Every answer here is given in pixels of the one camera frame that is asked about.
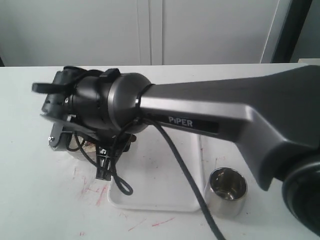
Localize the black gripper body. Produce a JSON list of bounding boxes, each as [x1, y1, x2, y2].
[[41, 66, 86, 152]]

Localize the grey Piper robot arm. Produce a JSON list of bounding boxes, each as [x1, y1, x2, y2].
[[32, 65, 320, 240]]

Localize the steel bowl with rice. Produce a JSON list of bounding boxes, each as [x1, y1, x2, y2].
[[65, 133, 101, 161]]

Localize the small steel cup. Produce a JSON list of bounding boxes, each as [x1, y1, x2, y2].
[[204, 167, 248, 219]]

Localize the white cabinet doors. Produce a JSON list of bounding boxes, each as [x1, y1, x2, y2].
[[0, 0, 291, 66]]

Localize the white plastic tray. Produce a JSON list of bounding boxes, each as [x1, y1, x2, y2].
[[107, 126, 200, 212]]

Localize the beige side table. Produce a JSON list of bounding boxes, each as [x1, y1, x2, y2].
[[298, 58, 320, 66]]

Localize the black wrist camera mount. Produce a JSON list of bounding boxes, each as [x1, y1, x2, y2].
[[95, 134, 137, 181]]

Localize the dark vertical post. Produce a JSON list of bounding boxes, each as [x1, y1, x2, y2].
[[271, 0, 313, 64]]

